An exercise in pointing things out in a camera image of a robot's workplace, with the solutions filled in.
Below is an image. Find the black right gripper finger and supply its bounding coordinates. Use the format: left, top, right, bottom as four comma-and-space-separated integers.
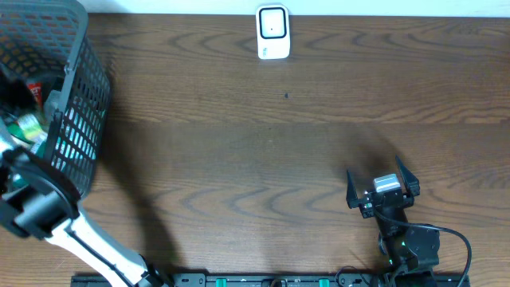
346, 171, 359, 209
395, 155, 420, 197

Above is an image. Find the red sachet stick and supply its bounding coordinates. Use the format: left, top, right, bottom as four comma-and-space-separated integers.
27, 81, 44, 108

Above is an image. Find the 3M gloves package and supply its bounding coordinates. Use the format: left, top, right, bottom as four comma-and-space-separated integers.
1, 91, 61, 158

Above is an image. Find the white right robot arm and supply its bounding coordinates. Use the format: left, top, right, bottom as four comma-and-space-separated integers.
346, 159, 440, 286

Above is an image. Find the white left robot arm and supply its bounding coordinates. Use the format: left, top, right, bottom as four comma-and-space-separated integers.
1, 124, 174, 286

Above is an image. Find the white barcode scanner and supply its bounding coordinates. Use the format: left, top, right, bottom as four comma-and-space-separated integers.
256, 4, 291, 60

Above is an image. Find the grey plastic basket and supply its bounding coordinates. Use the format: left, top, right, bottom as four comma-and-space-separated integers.
1, 0, 111, 197

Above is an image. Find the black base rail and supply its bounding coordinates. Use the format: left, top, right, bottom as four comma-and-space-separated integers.
70, 272, 461, 287

